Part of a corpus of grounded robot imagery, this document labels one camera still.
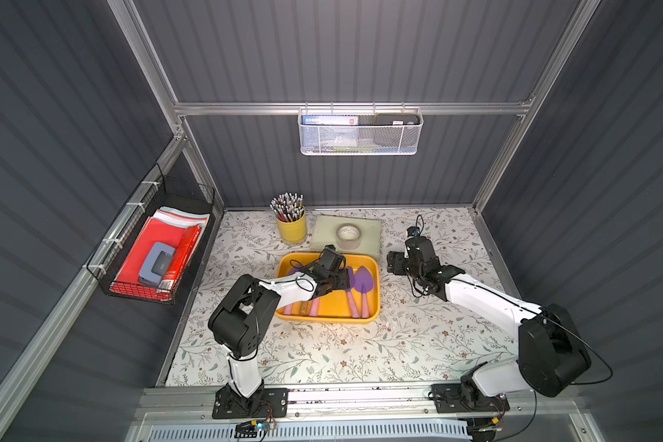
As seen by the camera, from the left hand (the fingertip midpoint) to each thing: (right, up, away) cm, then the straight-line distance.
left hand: (347, 279), depth 94 cm
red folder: (-51, +17, -21) cm, 58 cm away
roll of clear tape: (+1, +15, +11) cm, 19 cm away
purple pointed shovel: (-19, -9, -7) cm, 22 cm away
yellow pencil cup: (-20, +16, +8) cm, 27 cm away
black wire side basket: (-56, +27, -10) cm, 63 cm away
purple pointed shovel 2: (+6, -1, +3) cm, 6 cm away
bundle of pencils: (-21, +25, +1) cm, 33 cm away
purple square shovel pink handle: (-11, -9, -7) cm, 16 cm away
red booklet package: (-43, +10, -26) cm, 51 cm away
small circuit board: (-28, -36, -22) cm, 50 cm away
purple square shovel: (+1, -5, -1) cm, 6 cm away
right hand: (+16, +8, -6) cm, 19 cm away
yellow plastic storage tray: (+4, -8, -3) cm, 9 cm away
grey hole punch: (-48, +9, -27) cm, 56 cm away
